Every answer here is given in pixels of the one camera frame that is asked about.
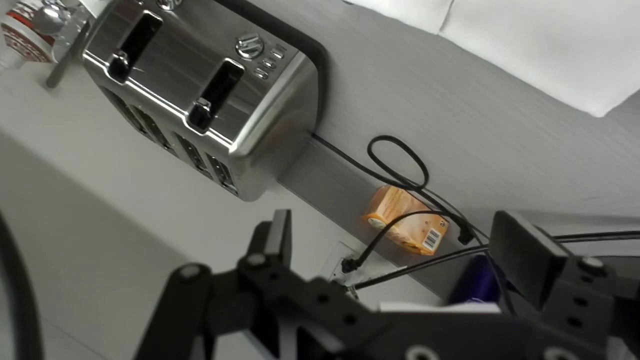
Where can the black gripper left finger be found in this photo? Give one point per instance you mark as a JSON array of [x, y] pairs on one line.
[[276, 241]]

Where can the plain white folded towel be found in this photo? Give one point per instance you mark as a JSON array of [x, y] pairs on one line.
[[553, 47]]

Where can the blue purple canister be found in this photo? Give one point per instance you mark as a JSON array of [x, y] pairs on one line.
[[480, 282]]

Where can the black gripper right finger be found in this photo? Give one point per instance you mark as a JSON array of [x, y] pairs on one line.
[[526, 256]]

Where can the stainless steel four-slot toaster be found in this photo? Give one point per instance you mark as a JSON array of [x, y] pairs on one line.
[[173, 87]]

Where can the white wall outlet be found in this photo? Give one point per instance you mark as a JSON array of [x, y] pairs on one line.
[[341, 252]]

